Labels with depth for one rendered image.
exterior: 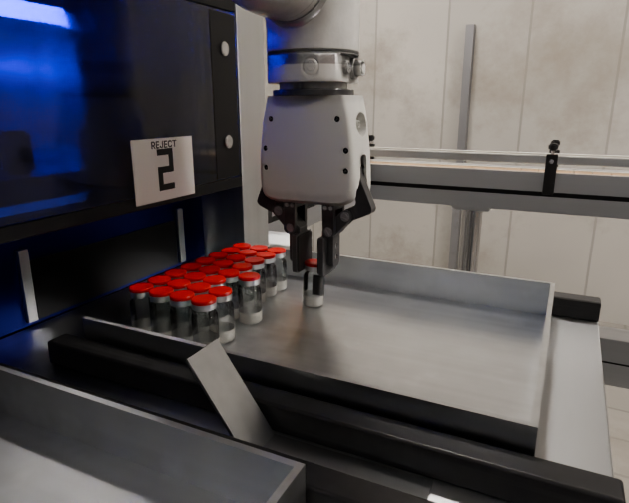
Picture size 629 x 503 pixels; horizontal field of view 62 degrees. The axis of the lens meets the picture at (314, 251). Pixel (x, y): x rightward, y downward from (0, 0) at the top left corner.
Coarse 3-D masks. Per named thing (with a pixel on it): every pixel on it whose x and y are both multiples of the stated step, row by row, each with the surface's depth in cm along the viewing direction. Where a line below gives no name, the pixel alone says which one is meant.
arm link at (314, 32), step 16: (320, 0) 41; (336, 0) 42; (352, 0) 44; (304, 16) 42; (320, 16) 42; (336, 16) 43; (352, 16) 44; (272, 32) 45; (288, 32) 43; (304, 32) 43; (320, 32) 43; (336, 32) 43; (352, 32) 44; (272, 48) 45; (288, 48) 44; (304, 48) 43; (320, 48) 43; (336, 48) 44; (352, 48) 45
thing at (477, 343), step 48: (288, 288) 58; (336, 288) 58; (384, 288) 58; (432, 288) 55; (480, 288) 53; (528, 288) 51; (96, 336) 42; (144, 336) 39; (240, 336) 46; (288, 336) 46; (336, 336) 46; (384, 336) 46; (432, 336) 46; (480, 336) 46; (528, 336) 46; (288, 384) 34; (336, 384) 33; (384, 384) 38; (432, 384) 38; (480, 384) 38; (528, 384) 38; (480, 432) 29; (528, 432) 28
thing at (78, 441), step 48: (0, 384) 34; (48, 384) 32; (0, 432) 33; (48, 432) 33; (96, 432) 31; (144, 432) 29; (192, 432) 27; (0, 480) 29; (48, 480) 29; (96, 480) 29; (144, 480) 29; (192, 480) 28; (240, 480) 27; (288, 480) 24
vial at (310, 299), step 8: (312, 272) 52; (304, 280) 53; (312, 280) 52; (320, 280) 52; (304, 288) 53; (312, 288) 52; (320, 288) 52; (304, 296) 53; (312, 296) 52; (320, 296) 53; (304, 304) 53; (312, 304) 53; (320, 304) 53
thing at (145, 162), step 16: (144, 144) 48; (160, 144) 50; (176, 144) 52; (144, 160) 48; (160, 160) 50; (176, 160) 52; (192, 160) 55; (144, 176) 49; (176, 176) 53; (192, 176) 55; (144, 192) 49; (160, 192) 51; (176, 192) 53; (192, 192) 55
